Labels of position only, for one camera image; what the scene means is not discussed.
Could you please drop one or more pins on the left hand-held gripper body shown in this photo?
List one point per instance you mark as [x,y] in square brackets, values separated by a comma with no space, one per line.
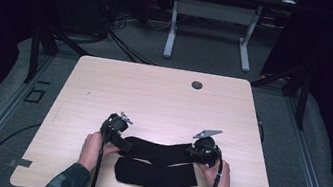
[113,127]

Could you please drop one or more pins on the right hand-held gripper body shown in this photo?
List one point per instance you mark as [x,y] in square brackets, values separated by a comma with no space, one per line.
[207,150]

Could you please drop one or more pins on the person's left hand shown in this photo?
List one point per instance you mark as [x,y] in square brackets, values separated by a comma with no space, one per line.
[91,152]

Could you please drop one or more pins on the person's right hand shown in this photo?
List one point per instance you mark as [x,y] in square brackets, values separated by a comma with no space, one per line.
[224,180]

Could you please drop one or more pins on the desk with white legs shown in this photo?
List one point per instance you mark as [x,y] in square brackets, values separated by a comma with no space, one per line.
[214,11]

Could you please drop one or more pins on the grey metal table bracket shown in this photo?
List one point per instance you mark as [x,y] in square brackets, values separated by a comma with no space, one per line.
[20,162]

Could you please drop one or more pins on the black metal frame stand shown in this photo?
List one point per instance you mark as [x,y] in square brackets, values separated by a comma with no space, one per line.
[303,101]
[34,52]

